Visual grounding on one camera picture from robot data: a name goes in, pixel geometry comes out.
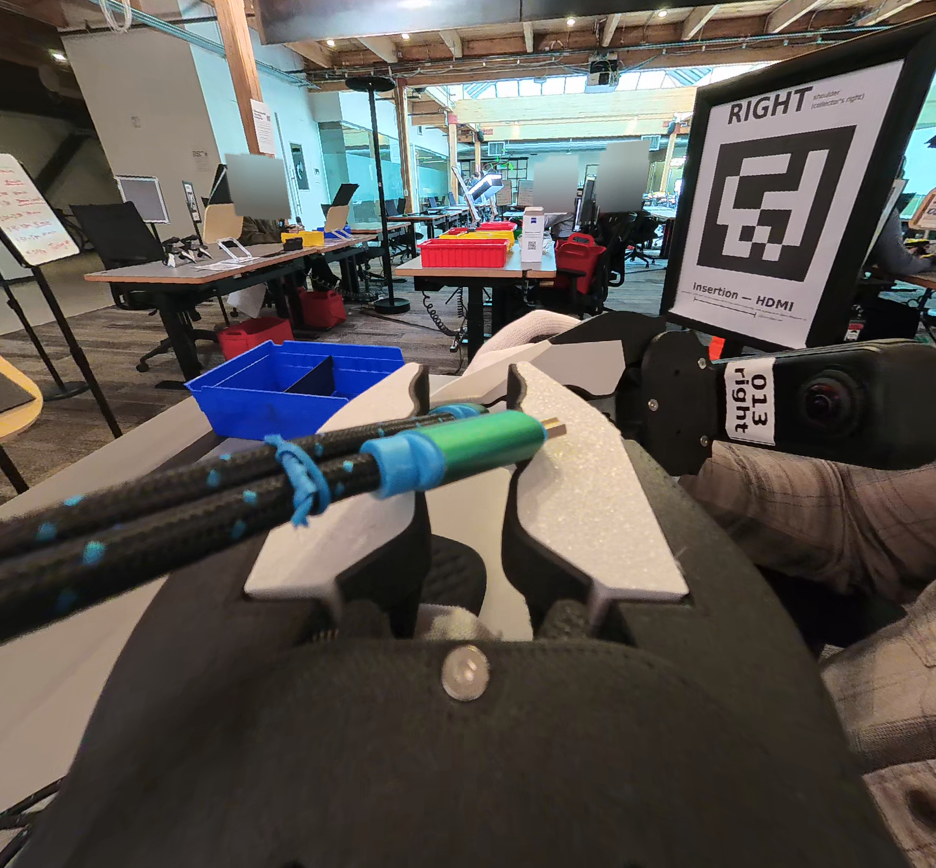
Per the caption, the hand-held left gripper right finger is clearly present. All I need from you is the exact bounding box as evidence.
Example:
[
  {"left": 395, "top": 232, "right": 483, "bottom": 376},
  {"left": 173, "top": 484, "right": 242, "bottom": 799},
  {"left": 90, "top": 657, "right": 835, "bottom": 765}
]
[{"left": 503, "top": 362, "right": 690, "bottom": 625}]

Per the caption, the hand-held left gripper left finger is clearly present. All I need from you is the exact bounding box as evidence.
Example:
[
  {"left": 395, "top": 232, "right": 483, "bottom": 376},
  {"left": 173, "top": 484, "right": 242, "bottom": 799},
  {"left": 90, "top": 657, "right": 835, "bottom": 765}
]
[{"left": 243, "top": 362, "right": 434, "bottom": 615}]

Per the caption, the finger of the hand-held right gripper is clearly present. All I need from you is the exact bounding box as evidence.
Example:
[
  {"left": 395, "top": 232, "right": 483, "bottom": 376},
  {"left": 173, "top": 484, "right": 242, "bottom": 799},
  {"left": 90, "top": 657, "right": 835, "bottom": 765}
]
[{"left": 428, "top": 338, "right": 627, "bottom": 408}]

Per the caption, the blue-flecked black braided cable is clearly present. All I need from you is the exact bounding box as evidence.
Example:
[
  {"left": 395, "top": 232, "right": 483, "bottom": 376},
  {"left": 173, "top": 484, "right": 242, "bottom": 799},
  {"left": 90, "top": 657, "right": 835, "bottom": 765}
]
[{"left": 0, "top": 402, "right": 569, "bottom": 647}]

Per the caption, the person's right forearm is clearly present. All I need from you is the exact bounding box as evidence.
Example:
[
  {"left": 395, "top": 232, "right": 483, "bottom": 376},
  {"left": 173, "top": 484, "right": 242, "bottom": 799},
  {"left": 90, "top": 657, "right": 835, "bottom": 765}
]
[{"left": 680, "top": 440, "right": 936, "bottom": 603}]

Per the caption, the black office chair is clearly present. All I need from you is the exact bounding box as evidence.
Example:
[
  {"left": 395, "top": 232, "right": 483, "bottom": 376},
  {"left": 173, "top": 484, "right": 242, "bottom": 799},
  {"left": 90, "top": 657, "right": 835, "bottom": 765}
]
[{"left": 541, "top": 213, "right": 639, "bottom": 315}]

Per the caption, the black textured pad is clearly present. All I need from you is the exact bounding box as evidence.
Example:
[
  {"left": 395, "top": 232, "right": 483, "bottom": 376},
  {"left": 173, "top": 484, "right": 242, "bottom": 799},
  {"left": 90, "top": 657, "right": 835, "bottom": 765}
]
[{"left": 424, "top": 535, "right": 489, "bottom": 622}]

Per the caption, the red plastic tray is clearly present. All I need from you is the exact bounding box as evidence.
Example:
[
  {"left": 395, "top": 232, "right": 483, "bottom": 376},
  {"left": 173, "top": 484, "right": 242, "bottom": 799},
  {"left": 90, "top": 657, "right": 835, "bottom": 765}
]
[{"left": 419, "top": 239, "right": 511, "bottom": 270}]

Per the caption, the black bin divider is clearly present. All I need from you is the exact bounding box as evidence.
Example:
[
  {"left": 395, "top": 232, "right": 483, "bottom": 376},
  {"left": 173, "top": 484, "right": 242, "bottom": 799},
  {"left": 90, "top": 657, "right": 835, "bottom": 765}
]
[{"left": 284, "top": 356, "right": 337, "bottom": 397}]

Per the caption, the black-framed printed sign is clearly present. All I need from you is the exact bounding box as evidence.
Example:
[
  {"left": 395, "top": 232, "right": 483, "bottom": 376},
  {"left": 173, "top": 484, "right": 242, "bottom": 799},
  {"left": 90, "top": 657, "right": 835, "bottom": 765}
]
[{"left": 660, "top": 20, "right": 936, "bottom": 355}]

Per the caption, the white tablet stand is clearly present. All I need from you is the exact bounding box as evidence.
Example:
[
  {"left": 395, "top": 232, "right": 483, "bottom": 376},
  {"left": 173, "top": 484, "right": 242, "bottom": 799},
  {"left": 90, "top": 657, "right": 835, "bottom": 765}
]
[{"left": 0, "top": 355, "right": 45, "bottom": 494}]

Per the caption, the black and white device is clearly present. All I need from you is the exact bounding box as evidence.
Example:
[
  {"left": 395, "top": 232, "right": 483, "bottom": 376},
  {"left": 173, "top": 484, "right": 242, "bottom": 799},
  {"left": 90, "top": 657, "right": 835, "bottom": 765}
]
[{"left": 162, "top": 234, "right": 215, "bottom": 267}]

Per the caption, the black monitor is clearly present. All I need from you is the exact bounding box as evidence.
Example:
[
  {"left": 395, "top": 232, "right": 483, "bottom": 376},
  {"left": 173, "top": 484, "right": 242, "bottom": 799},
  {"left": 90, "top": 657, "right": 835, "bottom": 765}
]
[{"left": 71, "top": 201, "right": 167, "bottom": 267}]

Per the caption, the grey framed sign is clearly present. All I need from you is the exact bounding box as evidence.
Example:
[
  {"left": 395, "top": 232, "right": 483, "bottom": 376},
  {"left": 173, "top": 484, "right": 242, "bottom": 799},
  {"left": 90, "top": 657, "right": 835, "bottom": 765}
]
[{"left": 116, "top": 175, "right": 171, "bottom": 226}]

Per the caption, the wooden column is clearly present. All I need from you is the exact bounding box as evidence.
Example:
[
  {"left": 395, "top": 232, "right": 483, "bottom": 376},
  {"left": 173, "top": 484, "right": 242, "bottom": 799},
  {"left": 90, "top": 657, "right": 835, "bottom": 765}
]
[{"left": 211, "top": 0, "right": 269, "bottom": 154}]

